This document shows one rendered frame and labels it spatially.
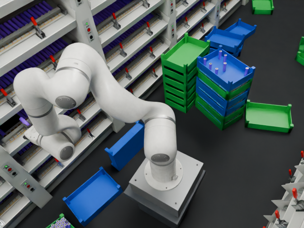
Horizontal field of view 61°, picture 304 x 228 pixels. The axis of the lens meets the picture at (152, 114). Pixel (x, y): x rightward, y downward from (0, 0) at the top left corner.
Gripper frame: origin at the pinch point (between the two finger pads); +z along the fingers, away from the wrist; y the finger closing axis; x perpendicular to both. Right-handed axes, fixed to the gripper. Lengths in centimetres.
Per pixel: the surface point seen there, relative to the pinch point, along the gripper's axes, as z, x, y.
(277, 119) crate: -75, 75, -121
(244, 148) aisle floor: -67, 75, -86
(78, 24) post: -1, -28, -46
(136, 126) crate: -10, 45, -49
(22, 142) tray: 5.3, 8.6, 6.9
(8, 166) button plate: 5.7, 14.5, 18.9
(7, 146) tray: 8.2, 6.9, 12.5
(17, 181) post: 8.1, 27.5, 21.2
